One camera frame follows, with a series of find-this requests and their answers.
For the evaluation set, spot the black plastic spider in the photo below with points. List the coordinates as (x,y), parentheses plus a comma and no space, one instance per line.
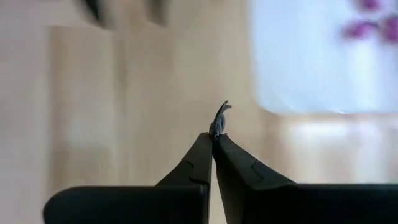
(219,123)

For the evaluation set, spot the purple plastic skeleton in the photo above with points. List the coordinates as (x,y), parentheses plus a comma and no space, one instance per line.
(370,3)
(359,28)
(390,28)

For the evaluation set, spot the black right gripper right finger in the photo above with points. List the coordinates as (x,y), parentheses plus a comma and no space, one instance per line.
(295,205)

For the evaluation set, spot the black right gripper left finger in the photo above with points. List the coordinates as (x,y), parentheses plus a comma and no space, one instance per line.
(140,205)

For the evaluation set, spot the clear plastic bin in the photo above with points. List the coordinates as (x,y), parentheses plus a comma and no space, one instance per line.
(311,68)

